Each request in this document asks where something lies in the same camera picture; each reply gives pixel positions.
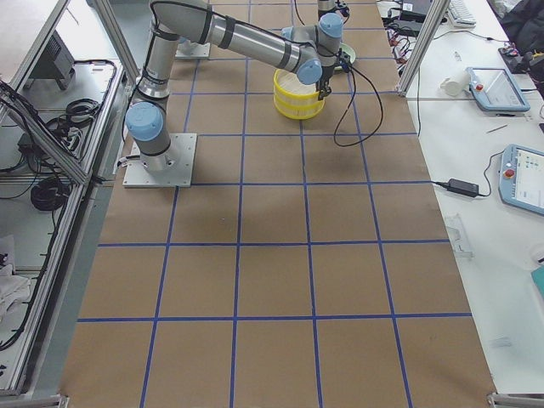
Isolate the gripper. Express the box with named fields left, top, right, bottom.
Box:
left=318, top=65, right=335, bottom=101

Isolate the yellow steamer layer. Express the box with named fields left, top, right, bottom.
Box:
left=273, top=96, right=325, bottom=120
left=273, top=70, right=320, bottom=106

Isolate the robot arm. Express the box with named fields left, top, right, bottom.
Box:
left=317, top=0, right=337, bottom=19
left=125, top=1, right=343, bottom=173

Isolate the light green plate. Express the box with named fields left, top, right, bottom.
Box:
left=334, top=42, right=356, bottom=73

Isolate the white paper roll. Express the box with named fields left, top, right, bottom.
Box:
left=439, top=70, right=471, bottom=97

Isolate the black power adapter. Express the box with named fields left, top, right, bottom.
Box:
left=446, top=178, right=479, bottom=197

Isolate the teach pendant far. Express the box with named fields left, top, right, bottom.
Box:
left=465, top=67, right=530, bottom=115

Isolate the teach pendant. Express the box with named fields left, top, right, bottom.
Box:
left=465, top=67, right=530, bottom=115
left=498, top=144, right=544, bottom=215

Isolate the teach pendant near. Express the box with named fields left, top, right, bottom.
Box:
left=498, top=144, right=544, bottom=215

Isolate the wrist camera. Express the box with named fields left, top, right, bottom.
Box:
left=335, top=48, right=355, bottom=73

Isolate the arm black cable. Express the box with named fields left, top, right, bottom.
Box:
left=332, top=63, right=383, bottom=148

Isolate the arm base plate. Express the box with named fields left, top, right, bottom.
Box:
left=122, top=133, right=197, bottom=188

